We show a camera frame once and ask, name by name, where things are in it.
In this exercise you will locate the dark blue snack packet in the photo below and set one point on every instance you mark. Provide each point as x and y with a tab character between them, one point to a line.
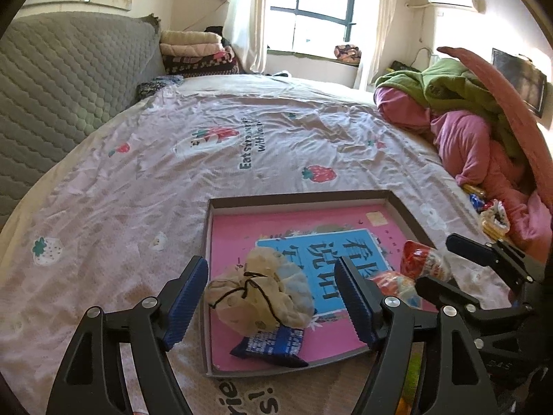
280	347

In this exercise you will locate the cream curtain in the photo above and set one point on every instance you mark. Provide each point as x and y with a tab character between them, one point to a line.
373	20
245	29

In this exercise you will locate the blue cloth near headboard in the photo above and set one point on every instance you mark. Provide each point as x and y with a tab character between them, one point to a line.
144	90

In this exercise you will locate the pink and blue book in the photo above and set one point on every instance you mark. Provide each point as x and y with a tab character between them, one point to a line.
272	283

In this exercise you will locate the right cream curtain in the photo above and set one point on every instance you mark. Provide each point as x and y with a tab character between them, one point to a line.
373	20

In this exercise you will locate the pink strawberry print bedsheet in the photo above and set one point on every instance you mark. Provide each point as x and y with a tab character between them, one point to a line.
124	212

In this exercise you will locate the dark framed window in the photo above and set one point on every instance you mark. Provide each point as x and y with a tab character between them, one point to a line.
313	27

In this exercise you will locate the pink quilt pile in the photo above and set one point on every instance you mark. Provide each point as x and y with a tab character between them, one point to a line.
471	153

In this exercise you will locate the shallow grey cardboard tray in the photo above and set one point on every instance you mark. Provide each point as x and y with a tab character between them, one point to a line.
370	228

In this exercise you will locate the cream mesh drawstring pouch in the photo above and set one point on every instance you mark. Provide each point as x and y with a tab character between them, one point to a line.
266	292

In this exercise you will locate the small blue wrapper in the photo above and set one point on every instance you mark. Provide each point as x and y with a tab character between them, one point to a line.
477	203

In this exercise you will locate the left cream curtain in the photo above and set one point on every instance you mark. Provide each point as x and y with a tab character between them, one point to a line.
245	29

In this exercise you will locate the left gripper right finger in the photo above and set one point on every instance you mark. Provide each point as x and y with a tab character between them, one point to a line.
453	378

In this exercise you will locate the green blanket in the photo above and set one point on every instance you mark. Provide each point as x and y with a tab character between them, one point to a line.
448	85

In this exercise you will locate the stack of folded blankets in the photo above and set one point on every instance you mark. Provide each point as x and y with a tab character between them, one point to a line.
195	54

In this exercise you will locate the dark wall picture frame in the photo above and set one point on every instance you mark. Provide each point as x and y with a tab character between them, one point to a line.
525	77

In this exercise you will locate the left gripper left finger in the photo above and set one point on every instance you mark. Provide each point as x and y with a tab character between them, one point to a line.
91	379

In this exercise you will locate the floral bag on windowsill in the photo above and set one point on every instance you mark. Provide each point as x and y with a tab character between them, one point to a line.
348	54

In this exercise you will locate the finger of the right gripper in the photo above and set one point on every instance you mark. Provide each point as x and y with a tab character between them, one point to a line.
441	293
509	262

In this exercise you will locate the red white snack ball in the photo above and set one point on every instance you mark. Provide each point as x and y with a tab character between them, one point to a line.
419	260

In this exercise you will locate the golden wrapped snack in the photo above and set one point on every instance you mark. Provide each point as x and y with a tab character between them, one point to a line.
474	190

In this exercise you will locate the grey quilted headboard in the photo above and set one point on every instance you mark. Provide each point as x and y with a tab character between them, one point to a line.
63	76

